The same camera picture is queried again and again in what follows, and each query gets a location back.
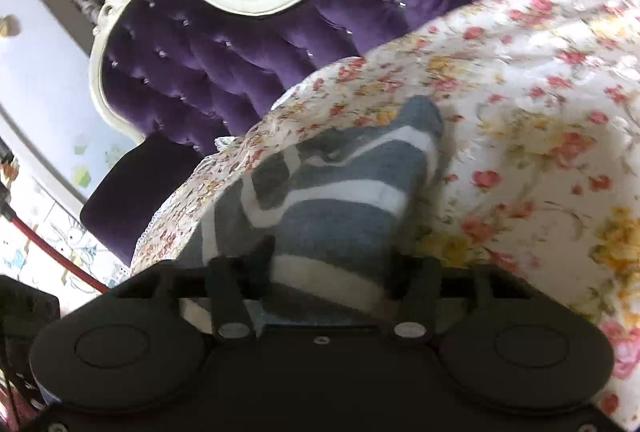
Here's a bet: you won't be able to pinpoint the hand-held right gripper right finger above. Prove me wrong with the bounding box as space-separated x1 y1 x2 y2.
393 256 502 344

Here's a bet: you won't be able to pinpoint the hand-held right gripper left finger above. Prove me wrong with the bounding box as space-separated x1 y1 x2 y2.
150 236 277 344

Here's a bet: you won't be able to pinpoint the grey white striped sock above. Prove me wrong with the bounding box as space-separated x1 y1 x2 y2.
177 94 447 329

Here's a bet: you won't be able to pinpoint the dark purple velvet cushion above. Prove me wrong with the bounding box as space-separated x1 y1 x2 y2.
79 132 207 265

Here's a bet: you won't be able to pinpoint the black box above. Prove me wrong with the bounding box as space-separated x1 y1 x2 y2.
0 274 62 395

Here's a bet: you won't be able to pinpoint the floral bedsheet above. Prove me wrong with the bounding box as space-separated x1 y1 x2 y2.
129 0 640 424

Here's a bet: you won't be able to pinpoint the cartoon wall poster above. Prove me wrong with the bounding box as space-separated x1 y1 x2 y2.
0 179 132 313

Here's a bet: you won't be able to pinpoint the red cable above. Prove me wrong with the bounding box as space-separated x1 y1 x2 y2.
0 204 110 295

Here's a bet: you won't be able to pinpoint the green wall stickers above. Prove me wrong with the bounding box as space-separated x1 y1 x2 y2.
71 134 126 190

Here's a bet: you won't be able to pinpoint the purple tufted headboard white frame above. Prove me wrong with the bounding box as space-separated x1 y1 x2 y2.
89 0 640 159

